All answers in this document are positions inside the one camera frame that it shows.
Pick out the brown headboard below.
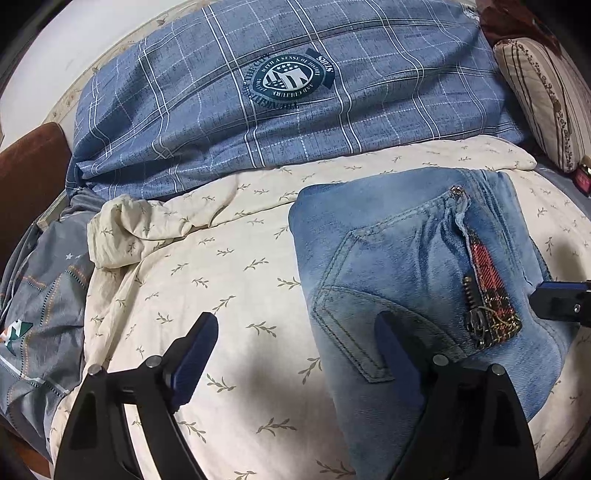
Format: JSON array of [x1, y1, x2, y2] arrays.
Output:
[[0, 121, 71, 278]]

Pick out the blue plaid quilt with emblem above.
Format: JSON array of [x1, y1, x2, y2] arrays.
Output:
[[65, 0, 531, 205]]

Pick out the beige bed rail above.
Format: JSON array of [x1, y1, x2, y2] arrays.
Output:
[[36, 191, 74, 232]]

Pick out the striped beige pillow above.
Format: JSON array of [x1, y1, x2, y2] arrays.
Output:
[[493, 38, 591, 174]]

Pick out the blue denim pants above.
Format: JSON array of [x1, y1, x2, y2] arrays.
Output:
[[288, 167, 575, 480]]

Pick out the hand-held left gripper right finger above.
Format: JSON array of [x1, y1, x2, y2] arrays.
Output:
[[374, 310, 540, 480]]

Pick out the small pink box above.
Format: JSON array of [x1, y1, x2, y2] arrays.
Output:
[[574, 156, 591, 191]]

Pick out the dark red cloth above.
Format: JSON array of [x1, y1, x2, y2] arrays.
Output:
[[475, 0, 557, 49]]

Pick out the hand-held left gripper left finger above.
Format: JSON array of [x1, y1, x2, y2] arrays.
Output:
[[53, 311, 220, 480]]

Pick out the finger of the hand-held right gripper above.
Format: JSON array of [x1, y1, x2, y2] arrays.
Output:
[[529, 281, 591, 328]]

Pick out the grey patterned bed sheet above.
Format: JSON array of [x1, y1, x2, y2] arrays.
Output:
[[0, 189, 101, 460]]

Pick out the cream leaf-print blanket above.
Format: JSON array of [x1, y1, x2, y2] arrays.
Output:
[[48, 136, 585, 480]]

